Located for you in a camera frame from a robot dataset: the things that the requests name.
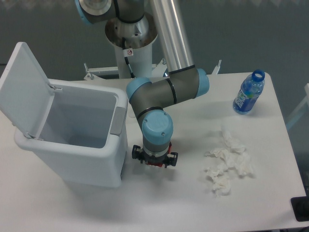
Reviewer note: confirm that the white trash bin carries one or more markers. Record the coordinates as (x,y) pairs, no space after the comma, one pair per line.
(84,137)

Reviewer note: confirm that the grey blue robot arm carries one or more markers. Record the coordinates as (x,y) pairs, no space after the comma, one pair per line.
(148,99)

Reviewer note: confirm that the white chair frame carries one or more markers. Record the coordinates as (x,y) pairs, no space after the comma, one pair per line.
(299,111)

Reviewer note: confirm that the blue plastic bottle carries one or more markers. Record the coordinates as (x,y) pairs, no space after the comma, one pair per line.
(250,90)

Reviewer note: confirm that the black device at edge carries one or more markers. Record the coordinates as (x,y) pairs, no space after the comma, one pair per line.
(300,207)

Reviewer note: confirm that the crumpled white tissue pile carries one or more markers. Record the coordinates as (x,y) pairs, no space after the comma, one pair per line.
(233,156)

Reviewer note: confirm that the crushed red can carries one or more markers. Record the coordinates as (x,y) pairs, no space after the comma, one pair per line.
(159,162)

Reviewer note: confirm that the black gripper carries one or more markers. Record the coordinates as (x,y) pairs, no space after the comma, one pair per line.
(139,154)

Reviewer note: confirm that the white trash bin lid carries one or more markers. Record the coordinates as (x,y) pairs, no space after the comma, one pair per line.
(26,95)

